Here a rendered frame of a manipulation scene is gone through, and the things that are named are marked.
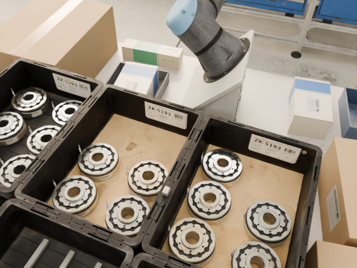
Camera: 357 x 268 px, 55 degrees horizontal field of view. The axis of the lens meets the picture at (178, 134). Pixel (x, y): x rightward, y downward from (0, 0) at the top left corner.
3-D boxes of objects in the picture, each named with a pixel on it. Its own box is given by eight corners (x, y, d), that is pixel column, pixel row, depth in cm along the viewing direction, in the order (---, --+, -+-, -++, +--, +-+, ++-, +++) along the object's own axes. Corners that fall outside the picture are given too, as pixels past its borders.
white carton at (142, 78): (128, 80, 133) (126, 61, 126) (158, 85, 132) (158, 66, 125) (110, 116, 120) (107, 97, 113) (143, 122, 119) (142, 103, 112)
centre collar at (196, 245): (185, 225, 77) (186, 223, 76) (206, 233, 76) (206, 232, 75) (177, 244, 74) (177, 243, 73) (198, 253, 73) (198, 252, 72)
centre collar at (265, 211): (260, 207, 80) (260, 206, 80) (281, 214, 79) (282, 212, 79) (255, 225, 77) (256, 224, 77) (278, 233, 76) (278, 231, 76)
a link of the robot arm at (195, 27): (186, 58, 109) (155, 27, 103) (200, 32, 116) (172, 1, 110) (213, 42, 100) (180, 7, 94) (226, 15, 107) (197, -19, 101)
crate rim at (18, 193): (107, 89, 99) (106, 82, 98) (205, 118, 92) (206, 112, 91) (13, 201, 75) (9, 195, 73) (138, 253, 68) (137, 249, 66)
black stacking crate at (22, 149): (31, 86, 113) (19, 58, 105) (110, 112, 106) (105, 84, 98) (-68, 180, 89) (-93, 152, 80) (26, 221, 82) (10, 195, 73)
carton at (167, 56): (122, 58, 143) (121, 46, 138) (128, 50, 147) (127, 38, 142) (178, 69, 139) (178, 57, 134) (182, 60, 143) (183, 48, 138)
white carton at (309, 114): (288, 94, 130) (295, 76, 124) (321, 100, 129) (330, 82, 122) (287, 133, 117) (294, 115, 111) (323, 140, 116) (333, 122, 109)
